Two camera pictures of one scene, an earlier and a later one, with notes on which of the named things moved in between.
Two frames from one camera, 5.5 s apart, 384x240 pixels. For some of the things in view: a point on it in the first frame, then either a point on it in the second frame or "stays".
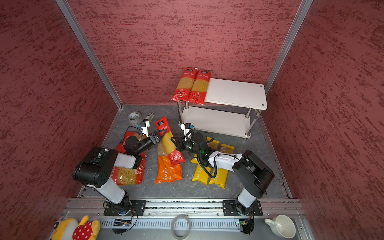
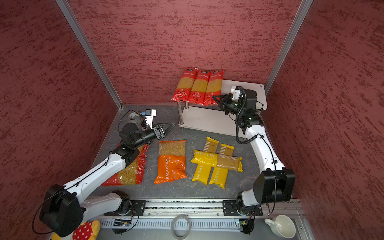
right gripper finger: x=177 y=142 → x=223 y=106
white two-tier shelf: x=231 y=108 stays
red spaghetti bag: x=183 y=91 stays
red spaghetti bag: x=174 y=155 → x=214 y=87
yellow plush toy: x=69 y=229 stays
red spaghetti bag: x=199 y=89 stays
